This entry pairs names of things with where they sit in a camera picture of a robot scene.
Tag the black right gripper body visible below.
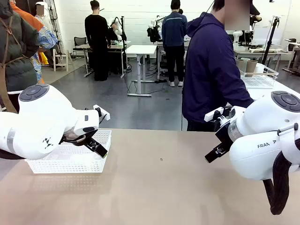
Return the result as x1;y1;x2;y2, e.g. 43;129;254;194
215;123;235;150

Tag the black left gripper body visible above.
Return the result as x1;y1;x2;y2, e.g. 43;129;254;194
60;127;99;146

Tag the white perforated plastic basket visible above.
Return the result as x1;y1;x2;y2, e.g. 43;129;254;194
25;129;113;174

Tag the person's right forearm purple sleeve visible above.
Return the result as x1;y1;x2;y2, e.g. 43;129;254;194
222;77;255;110

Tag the person in purple hoodie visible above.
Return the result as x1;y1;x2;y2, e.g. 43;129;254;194
181;0;255;132

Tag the light wooden stool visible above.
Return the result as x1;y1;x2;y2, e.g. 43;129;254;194
52;48;70;72

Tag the long white work table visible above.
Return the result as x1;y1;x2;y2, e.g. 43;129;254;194
234;45;293;68

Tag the black mesh chair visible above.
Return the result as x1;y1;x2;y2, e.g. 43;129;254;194
72;37;88;57

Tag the person in dark green jacket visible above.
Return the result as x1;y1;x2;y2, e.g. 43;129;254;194
0;0;40;113

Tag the black pole stand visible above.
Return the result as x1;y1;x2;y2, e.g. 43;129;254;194
120;15;127;79

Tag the person in black clothes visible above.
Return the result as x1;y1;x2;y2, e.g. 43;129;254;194
84;0;112;82

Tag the black tripod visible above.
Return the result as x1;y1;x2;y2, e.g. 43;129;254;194
261;15;281;68

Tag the person in blue jacket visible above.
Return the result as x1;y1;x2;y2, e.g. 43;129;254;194
161;0;188;87

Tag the white desk with clutter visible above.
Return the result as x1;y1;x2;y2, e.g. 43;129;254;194
282;38;300;75

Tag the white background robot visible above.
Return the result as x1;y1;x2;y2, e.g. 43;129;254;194
147;15;165;43
109;16;127;42

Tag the person in white clothes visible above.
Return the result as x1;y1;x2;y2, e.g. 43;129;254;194
35;1;55;36

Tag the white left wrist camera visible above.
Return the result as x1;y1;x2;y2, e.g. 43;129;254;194
93;105;111;121

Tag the white wire rack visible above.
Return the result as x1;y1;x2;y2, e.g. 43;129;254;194
239;63;279;89

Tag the black right arm cable sleeve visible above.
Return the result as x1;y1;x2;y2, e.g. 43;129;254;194
262;138;300;216

